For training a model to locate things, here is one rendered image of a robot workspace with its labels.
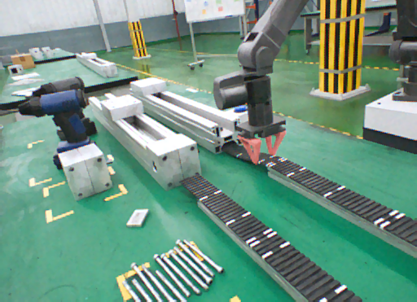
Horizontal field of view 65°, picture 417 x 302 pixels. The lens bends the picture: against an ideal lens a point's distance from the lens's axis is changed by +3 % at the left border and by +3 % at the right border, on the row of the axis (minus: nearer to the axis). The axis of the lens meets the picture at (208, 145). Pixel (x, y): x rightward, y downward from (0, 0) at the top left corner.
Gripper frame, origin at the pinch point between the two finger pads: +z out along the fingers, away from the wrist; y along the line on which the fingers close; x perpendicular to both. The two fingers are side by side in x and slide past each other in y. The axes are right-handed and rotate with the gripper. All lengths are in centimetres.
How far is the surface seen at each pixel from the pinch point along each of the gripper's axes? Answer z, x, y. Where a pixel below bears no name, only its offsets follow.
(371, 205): -0.4, 28.3, -0.5
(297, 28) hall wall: 69, -789, -759
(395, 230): -0.3, 34.1, 2.5
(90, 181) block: -0.5, -18.6, 38.4
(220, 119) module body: -4.1, -23.3, -2.3
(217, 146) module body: 1.5, -17.1, 3.2
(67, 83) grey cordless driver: -18, -68, 33
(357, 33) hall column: 15, -192, -279
